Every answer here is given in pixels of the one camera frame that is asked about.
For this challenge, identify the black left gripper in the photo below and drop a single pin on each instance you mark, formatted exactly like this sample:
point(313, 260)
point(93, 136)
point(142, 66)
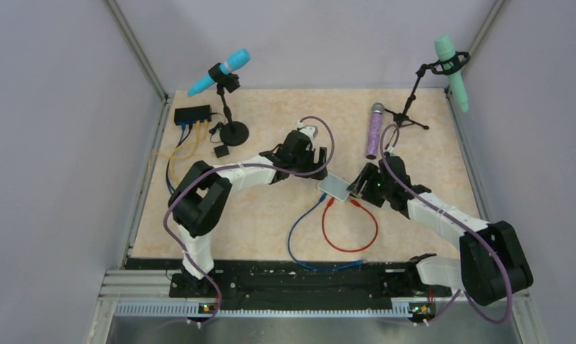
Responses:
point(320, 158)

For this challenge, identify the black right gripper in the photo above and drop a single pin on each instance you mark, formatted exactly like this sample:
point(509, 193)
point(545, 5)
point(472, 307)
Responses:
point(370, 173)

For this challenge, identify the white network switch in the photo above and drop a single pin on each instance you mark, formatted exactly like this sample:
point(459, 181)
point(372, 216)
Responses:
point(335, 187)

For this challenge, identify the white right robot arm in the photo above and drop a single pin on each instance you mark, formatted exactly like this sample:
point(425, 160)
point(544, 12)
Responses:
point(491, 260)

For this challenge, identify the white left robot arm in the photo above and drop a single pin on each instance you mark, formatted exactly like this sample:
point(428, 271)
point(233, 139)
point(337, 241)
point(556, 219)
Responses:
point(200, 198)

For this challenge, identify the purple glitter microphone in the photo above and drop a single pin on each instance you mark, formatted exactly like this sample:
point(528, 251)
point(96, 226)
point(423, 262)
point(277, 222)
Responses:
point(374, 130)

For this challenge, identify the black round-base mic stand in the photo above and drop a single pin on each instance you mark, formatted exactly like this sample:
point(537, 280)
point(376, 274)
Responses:
point(233, 133)

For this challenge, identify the small black adapter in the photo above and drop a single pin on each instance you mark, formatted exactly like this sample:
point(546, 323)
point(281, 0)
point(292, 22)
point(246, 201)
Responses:
point(221, 151)

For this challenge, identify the cyan microphone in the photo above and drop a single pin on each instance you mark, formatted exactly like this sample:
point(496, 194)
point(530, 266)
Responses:
point(223, 74)

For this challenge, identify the mint green microphone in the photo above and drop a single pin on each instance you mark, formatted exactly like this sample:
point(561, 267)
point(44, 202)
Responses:
point(452, 62)

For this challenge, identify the black network switch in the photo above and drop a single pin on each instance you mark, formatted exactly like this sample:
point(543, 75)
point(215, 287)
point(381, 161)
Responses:
point(192, 115)

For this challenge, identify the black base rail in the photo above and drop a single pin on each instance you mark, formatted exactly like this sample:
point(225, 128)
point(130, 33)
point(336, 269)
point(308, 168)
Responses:
point(284, 285)

